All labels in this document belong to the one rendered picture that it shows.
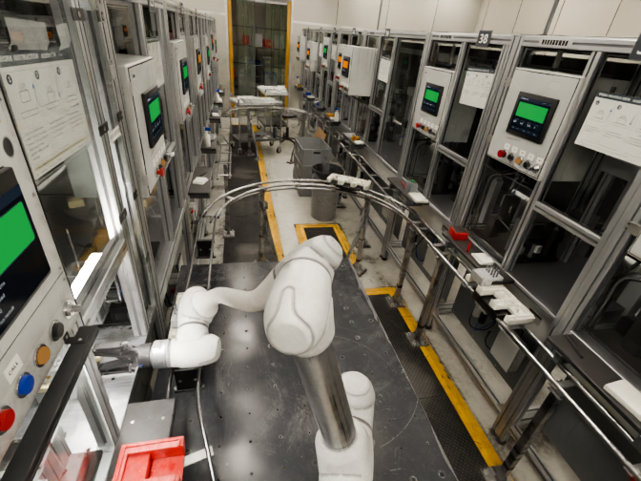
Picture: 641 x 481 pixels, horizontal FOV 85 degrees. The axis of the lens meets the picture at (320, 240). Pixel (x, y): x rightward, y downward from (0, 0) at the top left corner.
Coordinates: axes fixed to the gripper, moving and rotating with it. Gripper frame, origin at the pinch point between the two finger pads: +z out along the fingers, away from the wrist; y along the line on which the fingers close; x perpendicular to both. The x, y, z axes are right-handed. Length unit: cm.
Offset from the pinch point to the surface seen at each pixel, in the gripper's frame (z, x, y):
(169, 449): -29.0, 29.1, -4.6
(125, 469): -18.9, 32.2, -5.2
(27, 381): -16, 42, 43
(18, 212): -17, 31, 67
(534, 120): -188, -61, 68
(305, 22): -204, -826, 114
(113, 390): -8.0, 4.8, -9.4
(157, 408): -22.8, 13.3, -9.4
